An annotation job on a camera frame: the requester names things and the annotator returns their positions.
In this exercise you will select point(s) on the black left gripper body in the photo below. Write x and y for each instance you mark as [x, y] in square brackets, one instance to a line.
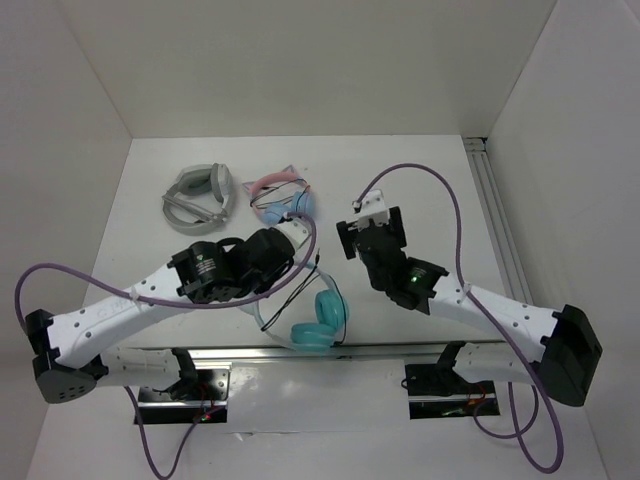
[262, 282]

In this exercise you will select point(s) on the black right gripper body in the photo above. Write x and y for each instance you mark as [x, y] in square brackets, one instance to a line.
[375, 280]

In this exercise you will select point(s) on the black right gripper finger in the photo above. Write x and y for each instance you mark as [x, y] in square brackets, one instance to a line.
[347, 232]
[396, 227]

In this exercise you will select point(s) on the teal white cat-ear headphones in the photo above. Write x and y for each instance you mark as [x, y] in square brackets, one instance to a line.
[331, 312]

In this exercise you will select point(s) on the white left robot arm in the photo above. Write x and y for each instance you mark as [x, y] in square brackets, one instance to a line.
[78, 352]

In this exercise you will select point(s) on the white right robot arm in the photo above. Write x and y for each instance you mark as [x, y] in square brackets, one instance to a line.
[558, 349]

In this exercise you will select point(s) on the pink blue cat-ear headphones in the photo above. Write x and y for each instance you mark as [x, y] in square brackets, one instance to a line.
[273, 196]

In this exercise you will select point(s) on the grey over-ear headphones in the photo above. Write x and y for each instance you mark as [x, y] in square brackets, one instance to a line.
[200, 200]

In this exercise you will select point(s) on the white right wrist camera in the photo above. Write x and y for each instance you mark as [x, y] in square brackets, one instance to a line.
[371, 210]

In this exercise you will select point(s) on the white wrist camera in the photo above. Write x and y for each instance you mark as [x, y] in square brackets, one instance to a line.
[371, 210]
[300, 229]

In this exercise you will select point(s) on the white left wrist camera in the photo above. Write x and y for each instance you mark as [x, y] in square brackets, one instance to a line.
[300, 229]

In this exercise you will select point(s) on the aluminium mounting rail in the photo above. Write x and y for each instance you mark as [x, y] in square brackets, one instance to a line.
[235, 355]

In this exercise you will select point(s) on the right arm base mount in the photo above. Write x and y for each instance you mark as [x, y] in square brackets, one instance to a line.
[435, 391]

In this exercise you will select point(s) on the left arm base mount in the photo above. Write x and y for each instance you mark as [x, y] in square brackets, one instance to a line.
[201, 393]

